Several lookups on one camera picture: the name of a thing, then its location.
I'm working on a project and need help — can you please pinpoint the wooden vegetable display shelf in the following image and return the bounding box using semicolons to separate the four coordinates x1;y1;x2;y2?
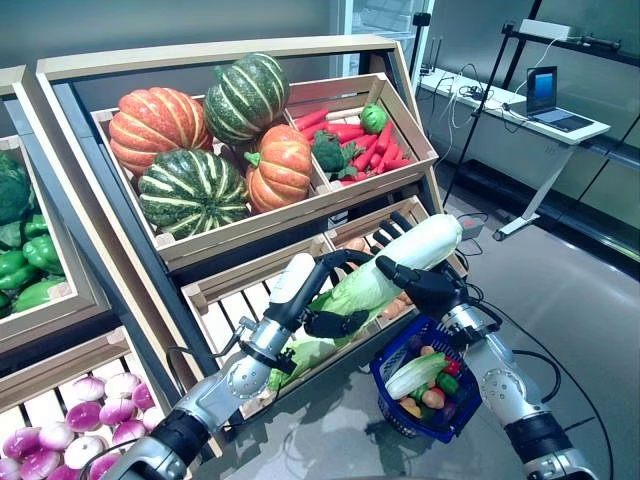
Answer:
35;34;471;459
0;64;116;351

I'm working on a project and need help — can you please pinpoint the black camera on stand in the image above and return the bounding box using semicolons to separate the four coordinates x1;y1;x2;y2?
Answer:
412;12;434;76

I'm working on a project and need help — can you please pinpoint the large orange striped pumpkin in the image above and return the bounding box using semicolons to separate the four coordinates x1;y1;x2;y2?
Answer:
108;87;215;176

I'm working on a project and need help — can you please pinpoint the open grey laptop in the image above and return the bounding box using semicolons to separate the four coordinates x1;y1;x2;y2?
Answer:
524;64;596;134

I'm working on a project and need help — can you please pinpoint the wide wooden crate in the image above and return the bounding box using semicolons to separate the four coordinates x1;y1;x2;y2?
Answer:
89;102;331;274

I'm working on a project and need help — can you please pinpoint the purple white toy onion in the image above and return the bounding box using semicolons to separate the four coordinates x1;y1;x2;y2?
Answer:
65;402;103;432
112;419;148;446
64;435;109;469
2;427;40;459
38;422;75;450
104;372;141;400
99;398;138;426
73;377;106;402
132;383;156;412

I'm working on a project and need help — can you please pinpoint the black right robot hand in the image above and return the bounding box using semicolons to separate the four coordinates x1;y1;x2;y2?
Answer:
372;210;474;326

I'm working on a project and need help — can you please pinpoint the grey box red button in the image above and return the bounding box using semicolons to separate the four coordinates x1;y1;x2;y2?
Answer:
457;214;487;242

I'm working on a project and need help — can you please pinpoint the black metal rack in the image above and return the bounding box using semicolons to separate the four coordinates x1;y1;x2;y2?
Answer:
501;22;624;91

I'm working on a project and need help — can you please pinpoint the green bell pepper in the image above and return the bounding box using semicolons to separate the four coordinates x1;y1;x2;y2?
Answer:
12;277;69;314
22;233;65;276
0;249;31;291
22;213;50;240

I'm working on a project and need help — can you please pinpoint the long black floor cable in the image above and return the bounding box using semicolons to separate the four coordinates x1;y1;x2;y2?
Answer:
494;314;616;480

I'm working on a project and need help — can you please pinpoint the white hanging cable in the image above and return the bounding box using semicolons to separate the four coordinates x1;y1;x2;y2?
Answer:
447;69;464;146

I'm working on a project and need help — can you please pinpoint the green striped pumpkin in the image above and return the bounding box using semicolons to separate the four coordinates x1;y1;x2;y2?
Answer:
138;148;251;241
203;52;291;147

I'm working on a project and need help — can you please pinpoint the blue plastic shopping basket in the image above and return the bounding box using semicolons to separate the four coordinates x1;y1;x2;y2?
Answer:
368;314;484;445

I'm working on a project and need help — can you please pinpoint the black tripod pole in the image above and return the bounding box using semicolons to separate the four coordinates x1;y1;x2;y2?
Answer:
439;0;544;209

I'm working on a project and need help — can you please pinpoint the white flat box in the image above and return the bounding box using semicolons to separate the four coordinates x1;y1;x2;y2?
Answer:
518;18;572;41

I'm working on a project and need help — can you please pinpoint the large dark green broccoli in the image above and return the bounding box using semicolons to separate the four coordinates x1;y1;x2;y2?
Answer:
0;152;36;226

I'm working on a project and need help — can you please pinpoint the light green round vegetable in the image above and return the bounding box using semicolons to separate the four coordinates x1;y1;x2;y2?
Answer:
359;102;390;135

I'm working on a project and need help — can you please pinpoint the dark green toy broccoli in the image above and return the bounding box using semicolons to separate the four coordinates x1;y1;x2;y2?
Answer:
310;130;366;180

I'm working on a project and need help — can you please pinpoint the white desk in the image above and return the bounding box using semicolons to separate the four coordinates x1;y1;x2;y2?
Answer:
417;74;612;241

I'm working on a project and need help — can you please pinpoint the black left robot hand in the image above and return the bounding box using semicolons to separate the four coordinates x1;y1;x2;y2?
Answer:
263;248;381;339

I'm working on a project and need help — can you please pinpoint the orange pumpkin green stem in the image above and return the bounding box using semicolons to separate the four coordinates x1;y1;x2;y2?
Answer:
243;123;314;215

